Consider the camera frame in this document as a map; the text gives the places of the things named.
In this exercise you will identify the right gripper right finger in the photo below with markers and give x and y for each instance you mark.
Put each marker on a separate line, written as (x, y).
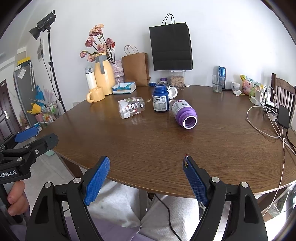
(244, 221)

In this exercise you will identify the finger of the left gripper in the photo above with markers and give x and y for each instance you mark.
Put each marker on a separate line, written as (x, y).
(43, 144)
(26, 134)

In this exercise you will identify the blue supplement bottle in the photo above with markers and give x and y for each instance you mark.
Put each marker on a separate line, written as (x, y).
(160, 98)

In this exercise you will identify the left hand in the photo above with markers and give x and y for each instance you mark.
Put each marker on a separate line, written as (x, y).
(17, 199)

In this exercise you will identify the cluttered storage rack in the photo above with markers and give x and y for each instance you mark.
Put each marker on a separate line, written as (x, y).
(44, 114)

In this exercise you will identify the grey refrigerator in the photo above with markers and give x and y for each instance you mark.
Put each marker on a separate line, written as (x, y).
(25, 89)

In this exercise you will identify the yellow mug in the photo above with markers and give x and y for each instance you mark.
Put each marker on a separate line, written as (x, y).
(95, 95)

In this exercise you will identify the white thermos bottle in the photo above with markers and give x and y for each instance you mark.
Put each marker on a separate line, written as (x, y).
(90, 77)

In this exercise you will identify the yellow thermos jug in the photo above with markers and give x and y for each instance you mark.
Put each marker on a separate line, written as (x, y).
(104, 73)

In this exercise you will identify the clear floral glass jar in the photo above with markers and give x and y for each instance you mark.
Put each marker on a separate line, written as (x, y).
(130, 106)

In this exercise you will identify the tissue box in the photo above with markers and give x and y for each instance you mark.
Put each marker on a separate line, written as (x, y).
(124, 88)

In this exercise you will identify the studio light on stand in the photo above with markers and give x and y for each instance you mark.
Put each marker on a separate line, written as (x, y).
(45, 25)

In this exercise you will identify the black power adapter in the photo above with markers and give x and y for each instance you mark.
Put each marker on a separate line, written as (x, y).
(283, 118)

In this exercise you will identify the pink artificial flowers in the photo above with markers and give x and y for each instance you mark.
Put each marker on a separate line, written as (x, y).
(98, 44)

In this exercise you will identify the brown paper bag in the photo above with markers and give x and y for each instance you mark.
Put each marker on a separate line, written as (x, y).
(136, 66)

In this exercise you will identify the purple supplement bottle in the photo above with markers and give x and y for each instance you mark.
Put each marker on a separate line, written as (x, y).
(184, 114)

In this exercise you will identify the blue bottle cap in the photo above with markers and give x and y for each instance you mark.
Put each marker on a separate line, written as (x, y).
(152, 84)

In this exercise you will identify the wooden chair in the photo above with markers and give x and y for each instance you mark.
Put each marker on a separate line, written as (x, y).
(283, 94)

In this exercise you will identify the colourful snack packets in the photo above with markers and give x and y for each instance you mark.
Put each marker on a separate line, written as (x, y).
(250, 86)

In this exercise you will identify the purple small jar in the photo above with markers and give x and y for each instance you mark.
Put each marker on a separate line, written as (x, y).
(164, 80)

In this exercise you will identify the clear drinking glass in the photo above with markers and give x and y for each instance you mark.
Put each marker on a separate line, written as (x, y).
(217, 83)

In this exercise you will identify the stainless steel canister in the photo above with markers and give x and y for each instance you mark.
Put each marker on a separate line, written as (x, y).
(173, 92)

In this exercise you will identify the clear cereal container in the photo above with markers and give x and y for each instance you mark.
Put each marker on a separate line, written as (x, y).
(177, 78)

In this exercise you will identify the black paper bag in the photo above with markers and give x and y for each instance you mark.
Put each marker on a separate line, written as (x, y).
(171, 45)

